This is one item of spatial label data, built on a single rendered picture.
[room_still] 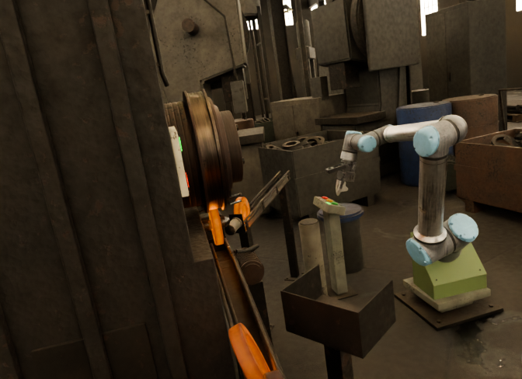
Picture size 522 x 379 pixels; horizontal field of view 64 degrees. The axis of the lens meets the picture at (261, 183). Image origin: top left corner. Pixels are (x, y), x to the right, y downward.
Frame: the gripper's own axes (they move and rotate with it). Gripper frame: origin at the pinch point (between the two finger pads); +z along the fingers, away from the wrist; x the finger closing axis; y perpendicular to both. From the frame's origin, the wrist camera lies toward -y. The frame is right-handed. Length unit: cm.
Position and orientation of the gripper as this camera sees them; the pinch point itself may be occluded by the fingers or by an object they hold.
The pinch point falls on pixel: (336, 193)
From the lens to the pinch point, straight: 245.8
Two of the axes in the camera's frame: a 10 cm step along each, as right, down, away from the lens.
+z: -1.9, 9.7, 1.4
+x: -2.2, -1.8, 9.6
